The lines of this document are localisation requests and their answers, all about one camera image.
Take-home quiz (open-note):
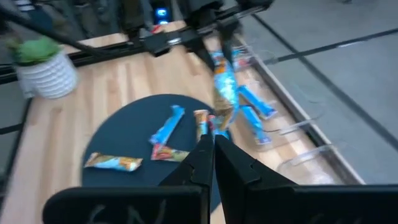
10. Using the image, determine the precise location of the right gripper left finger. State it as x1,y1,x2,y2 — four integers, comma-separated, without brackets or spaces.
42,134,215,224

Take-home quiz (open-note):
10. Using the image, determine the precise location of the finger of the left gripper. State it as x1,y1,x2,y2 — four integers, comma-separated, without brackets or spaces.
217,0,274,65
144,29,218,73

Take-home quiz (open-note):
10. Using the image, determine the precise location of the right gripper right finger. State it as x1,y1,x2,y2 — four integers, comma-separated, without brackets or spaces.
214,135,398,224

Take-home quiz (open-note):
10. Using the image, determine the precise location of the blue brown granola bar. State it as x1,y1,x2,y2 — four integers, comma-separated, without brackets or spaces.
208,49,240,131

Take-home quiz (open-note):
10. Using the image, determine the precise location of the green orange granola bar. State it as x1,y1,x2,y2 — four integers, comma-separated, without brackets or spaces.
83,151,144,172

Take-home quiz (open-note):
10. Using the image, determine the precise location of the brown red granola bar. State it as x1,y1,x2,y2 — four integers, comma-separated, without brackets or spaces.
150,143,190,162

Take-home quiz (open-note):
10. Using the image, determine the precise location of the black device blue light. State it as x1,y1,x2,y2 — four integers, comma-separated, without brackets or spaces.
154,6,170,26

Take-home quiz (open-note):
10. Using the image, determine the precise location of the clear plastic bin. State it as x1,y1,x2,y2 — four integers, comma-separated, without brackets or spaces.
229,43,280,78
231,77,330,149
275,141,349,187

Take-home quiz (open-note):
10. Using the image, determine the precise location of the dark round plate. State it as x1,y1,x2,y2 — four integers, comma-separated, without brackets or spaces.
81,94,233,212

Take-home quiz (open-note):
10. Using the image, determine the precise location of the succulent in white pot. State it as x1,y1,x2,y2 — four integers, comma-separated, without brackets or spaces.
6,35,78,100

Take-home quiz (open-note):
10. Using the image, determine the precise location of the black aluminium rig frame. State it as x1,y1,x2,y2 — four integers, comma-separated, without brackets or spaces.
0,0,366,186

